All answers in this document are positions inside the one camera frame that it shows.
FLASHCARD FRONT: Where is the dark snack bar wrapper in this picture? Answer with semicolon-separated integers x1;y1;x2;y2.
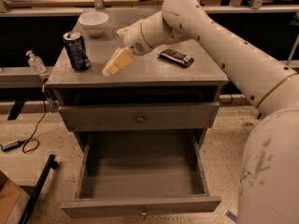
158;49;194;68

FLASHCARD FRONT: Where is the black power cable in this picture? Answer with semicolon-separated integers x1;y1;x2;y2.
21;87;50;155

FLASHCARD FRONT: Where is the cardboard box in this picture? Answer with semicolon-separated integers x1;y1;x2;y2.
0;171;30;224

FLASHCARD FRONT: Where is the black metal leg left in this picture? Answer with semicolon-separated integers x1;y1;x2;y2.
18;154;58;224

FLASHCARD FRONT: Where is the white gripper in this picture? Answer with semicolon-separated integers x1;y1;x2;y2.
102;21;153;77

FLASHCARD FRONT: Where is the blue pepsi can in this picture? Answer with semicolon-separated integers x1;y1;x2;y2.
63;32;91;71

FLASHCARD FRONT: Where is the grabber stick tool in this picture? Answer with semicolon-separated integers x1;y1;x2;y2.
285;34;299;66

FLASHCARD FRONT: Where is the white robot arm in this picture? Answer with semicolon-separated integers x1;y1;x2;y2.
103;0;299;224

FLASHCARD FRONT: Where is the white ceramic bowl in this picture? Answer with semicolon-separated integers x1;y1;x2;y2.
78;11;109;37

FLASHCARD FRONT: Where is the closed grey upper drawer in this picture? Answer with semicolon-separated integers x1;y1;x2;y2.
59;103;219;132

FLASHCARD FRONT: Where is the black power adapter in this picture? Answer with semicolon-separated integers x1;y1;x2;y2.
0;140;20;152

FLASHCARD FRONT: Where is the open grey lower drawer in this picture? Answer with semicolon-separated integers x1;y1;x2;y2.
62;130;221;218

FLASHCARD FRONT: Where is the clear sanitizer bottle left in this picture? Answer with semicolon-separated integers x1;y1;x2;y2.
26;50;47;74

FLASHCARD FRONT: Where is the grey wooden drawer cabinet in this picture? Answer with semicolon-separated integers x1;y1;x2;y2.
46;7;227;146

